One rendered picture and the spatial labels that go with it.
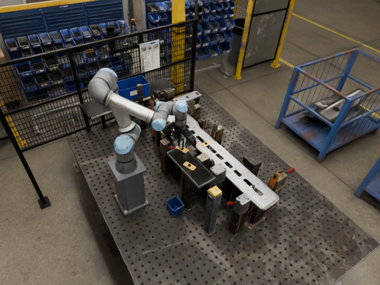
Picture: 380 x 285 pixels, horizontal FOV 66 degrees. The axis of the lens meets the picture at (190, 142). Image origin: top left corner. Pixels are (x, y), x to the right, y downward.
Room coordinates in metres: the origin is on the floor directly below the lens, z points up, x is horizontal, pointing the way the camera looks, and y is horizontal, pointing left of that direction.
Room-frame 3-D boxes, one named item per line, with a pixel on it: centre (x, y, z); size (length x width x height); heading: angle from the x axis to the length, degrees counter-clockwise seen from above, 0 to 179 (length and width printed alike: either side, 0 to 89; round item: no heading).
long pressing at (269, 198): (1.71, -0.15, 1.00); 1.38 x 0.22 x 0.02; 39
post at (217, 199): (1.13, -0.17, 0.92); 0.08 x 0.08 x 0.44; 39
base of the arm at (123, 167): (1.34, 0.42, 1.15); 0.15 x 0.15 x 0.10
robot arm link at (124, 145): (1.35, 0.42, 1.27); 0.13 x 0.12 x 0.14; 173
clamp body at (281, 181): (1.38, -0.64, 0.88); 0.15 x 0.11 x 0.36; 129
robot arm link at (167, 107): (1.43, 0.17, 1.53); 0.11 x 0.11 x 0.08; 83
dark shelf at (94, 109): (2.29, 0.59, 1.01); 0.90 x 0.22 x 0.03; 129
